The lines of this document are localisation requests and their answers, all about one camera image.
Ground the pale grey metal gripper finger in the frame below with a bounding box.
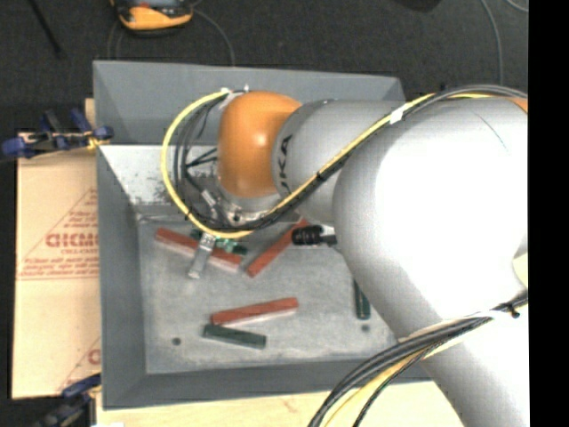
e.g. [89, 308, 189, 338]
[187, 233, 216, 280]

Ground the red-brown flat block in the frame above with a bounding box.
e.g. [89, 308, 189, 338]
[154, 227, 244, 275]
[209, 296, 301, 327]
[244, 219, 313, 279]

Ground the grey metal bin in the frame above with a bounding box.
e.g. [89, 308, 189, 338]
[92, 60, 429, 409]

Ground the dark green flat block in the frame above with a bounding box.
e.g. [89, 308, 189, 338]
[201, 323, 268, 351]
[352, 278, 372, 321]

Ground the brown cardboard board with red print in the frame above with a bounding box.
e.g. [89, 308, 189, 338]
[10, 155, 103, 400]

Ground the black cylinder on white bracket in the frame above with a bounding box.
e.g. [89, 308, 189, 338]
[290, 223, 339, 249]

